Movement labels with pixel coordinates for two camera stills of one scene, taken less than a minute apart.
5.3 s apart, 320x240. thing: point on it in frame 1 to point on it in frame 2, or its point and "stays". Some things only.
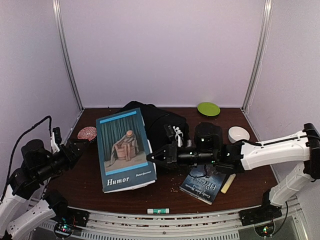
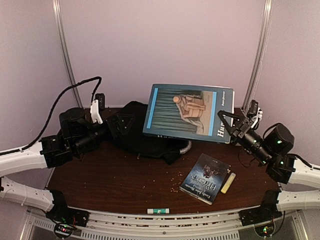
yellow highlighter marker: x=227 y=183 stays
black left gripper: x=71 y=160 to x=112 y=133
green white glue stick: x=158 y=211 stays
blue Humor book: x=123 y=144 to x=189 y=112
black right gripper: x=171 y=155 to x=236 y=135
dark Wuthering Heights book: x=197 y=183 stays
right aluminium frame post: x=266 y=22 stays
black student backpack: x=155 y=120 to x=137 y=141
